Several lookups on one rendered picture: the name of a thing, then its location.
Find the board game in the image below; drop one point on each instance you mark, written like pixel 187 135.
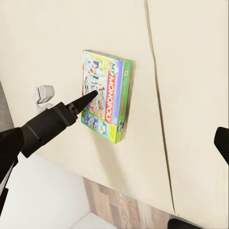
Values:
pixel 109 76

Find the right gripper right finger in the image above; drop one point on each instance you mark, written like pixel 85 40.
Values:
pixel 221 141

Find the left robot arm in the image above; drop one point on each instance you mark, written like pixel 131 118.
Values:
pixel 50 121

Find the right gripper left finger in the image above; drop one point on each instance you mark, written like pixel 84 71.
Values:
pixel 11 143

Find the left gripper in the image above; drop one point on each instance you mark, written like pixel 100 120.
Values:
pixel 51 122

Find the bed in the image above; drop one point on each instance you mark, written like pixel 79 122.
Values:
pixel 177 98

